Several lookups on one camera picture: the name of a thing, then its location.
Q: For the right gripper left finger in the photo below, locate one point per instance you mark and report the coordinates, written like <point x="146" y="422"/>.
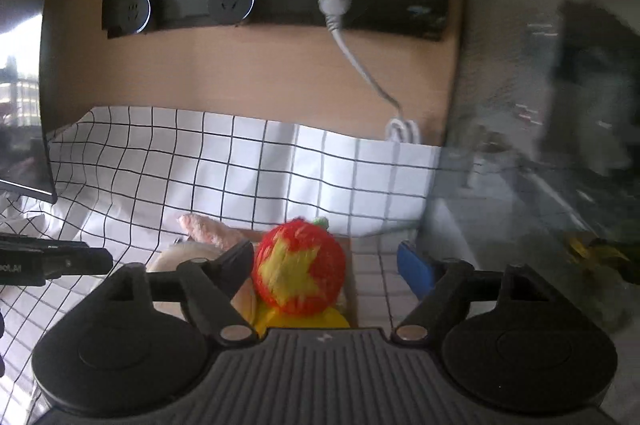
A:
<point x="208" y="287"/>

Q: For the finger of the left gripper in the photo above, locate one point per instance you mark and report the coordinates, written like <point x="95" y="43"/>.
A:
<point x="62" y="257"/>

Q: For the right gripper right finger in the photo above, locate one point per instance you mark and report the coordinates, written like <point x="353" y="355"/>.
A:
<point x="439" y="288"/>

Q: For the beige oval pouch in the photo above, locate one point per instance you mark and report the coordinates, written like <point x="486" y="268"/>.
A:
<point x="180" y="252"/>

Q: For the pink striped towel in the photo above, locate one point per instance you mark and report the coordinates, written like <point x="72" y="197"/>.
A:
<point x="210" y="231"/>

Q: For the yellow rubber toy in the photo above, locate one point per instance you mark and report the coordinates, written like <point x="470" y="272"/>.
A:
<point x="273" y="318"/>

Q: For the red yellow knitted ball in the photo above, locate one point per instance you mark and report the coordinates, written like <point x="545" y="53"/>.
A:
<point x="299" y="268"/>

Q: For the pink cardboard box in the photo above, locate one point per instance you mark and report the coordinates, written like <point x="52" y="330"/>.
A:
<point x="347" y="302"/>

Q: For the white black grid tablecloth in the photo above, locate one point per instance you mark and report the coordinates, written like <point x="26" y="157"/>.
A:
<point x="125" y="175"/>

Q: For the glass side computer case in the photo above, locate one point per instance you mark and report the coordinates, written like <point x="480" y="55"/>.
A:
<point x="540" y="160"/>

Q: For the black monitor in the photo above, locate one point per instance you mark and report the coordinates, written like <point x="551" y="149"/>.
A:
<point x="25" y="163"/>

